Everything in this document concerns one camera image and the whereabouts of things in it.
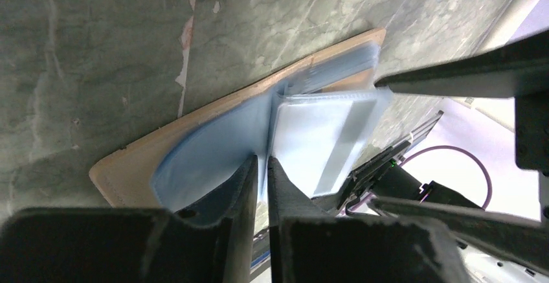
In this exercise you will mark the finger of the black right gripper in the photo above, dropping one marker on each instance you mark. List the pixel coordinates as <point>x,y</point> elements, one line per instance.
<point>519,239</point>
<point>514,70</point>

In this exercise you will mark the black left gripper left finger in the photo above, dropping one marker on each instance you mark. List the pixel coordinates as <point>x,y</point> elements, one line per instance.
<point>207,241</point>

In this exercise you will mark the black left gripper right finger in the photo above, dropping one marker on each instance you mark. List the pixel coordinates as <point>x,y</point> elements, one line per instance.
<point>310,245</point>

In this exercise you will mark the blue credit cards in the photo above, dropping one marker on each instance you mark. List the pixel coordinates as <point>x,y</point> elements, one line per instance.
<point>316,136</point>

